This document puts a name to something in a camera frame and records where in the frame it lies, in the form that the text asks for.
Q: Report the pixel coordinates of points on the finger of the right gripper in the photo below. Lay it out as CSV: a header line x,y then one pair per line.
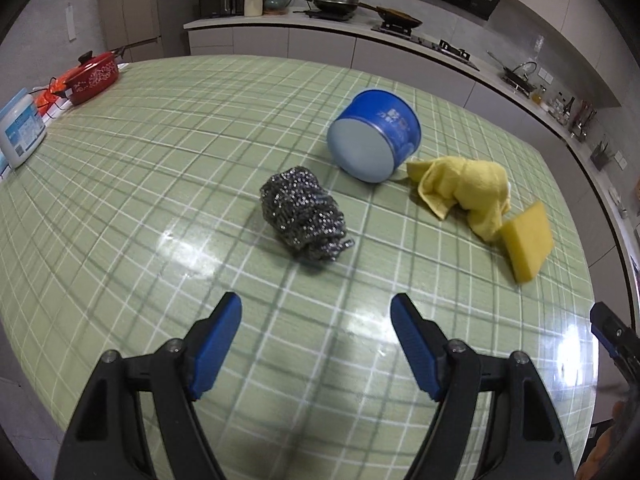
x,y
618,339

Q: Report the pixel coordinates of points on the condiment bottles group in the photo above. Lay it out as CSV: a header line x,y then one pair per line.
x,y
574,116

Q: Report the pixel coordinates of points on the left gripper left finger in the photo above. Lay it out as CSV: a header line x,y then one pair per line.
x,y
105,438

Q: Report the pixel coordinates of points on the black toaster oven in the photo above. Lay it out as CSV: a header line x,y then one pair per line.
x,y
220,8

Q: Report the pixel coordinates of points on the wok on rack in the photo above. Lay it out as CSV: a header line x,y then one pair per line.
x,y
518,76

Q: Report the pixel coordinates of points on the white blue tub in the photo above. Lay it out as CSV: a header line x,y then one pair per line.
x,y
22,129

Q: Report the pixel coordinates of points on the white plastic jug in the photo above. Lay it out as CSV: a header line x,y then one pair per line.
x,y
253,8

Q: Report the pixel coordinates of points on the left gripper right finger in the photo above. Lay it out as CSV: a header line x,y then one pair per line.
x,y
523,437

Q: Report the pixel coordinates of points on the steel wool scrubber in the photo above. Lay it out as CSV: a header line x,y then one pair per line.
x,y
304,215

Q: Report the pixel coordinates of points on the black utensil holder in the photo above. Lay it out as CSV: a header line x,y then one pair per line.
x,y
601,155

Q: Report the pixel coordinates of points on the lidded grey pot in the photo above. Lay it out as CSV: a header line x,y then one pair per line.
x,y
337,7

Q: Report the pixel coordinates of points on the yellow sponge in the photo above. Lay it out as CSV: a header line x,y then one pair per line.
x,y
528,241

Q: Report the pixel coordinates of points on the black frying pan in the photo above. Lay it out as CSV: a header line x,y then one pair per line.
x,y
393,17

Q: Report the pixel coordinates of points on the right hand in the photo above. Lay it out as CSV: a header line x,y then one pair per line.
x,y
616,454

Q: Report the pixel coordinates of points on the red enamel pot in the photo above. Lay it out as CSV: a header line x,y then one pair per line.
x,y
93,75

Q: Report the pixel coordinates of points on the yellow cloth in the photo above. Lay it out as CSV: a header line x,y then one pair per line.
x,y
479,187

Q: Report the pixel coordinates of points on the gas stove top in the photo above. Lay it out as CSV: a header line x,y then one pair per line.
x,y
442,46

